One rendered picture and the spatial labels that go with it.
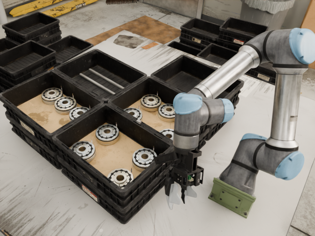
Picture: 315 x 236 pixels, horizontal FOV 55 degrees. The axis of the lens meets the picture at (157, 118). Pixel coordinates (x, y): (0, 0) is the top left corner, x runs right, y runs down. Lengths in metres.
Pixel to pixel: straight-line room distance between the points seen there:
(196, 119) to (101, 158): 0.55
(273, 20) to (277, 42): 2.48
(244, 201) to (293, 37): 0.63
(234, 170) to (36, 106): 0.98
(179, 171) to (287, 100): 0.47
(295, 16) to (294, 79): 2.99
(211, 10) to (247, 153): 3.37
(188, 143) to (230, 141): 0.74
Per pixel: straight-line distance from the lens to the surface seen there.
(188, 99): 0.83
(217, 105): 0.90
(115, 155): 1.29
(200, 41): 3.09
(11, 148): 1.60
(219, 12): 4.40
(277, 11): 3.53
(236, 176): 1.24
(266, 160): 1.20
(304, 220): 2.34
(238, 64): 1.12
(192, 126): 0.85
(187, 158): 0.88
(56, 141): 1.24
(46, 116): 1.51
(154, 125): 1.41
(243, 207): 1.30
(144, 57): 2.16
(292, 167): 1.19
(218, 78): 1.06
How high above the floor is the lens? 1.80
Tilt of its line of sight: 42 degrees down
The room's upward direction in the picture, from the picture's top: 4 degrees clockwise
